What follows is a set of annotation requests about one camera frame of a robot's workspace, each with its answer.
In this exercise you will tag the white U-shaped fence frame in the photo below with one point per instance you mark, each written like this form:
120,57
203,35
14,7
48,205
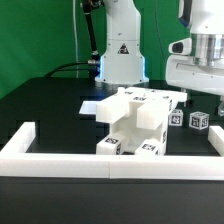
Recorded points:
16,160

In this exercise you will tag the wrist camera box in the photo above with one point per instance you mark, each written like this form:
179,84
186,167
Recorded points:
181,47

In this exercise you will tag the white chair seat part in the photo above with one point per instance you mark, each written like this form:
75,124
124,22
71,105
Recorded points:
137,135

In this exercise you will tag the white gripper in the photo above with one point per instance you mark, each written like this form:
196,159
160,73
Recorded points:
182,72

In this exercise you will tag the white marker sheet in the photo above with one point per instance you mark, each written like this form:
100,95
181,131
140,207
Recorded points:
92,108

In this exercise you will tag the white chair back frame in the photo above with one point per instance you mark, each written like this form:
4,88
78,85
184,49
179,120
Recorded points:
149,106

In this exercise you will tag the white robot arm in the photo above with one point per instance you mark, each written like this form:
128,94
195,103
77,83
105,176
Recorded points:
195,63

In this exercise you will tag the white tagged cube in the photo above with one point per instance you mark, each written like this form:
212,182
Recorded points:
176,117
199,120

